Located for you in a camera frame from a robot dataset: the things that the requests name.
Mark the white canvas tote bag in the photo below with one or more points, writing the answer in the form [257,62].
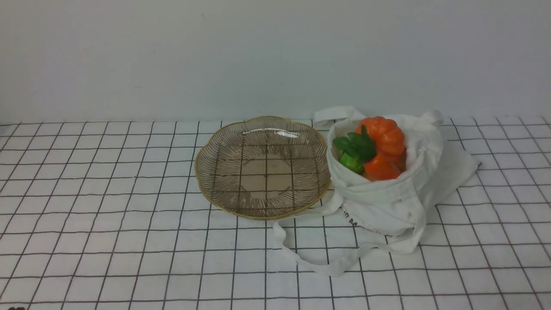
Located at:
[398,207]

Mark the amber glass scalloped plate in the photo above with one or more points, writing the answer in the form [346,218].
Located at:
[265,168]

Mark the green toy leafy vegetable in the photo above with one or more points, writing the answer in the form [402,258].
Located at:
[355,149]

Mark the orange toy pepper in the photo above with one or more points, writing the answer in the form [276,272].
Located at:
[382,167]

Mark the orange toy pumpkin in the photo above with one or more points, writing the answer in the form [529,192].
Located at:
[385,133]

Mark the white grid-pattern tablecloth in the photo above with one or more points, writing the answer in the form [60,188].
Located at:
[108,216]

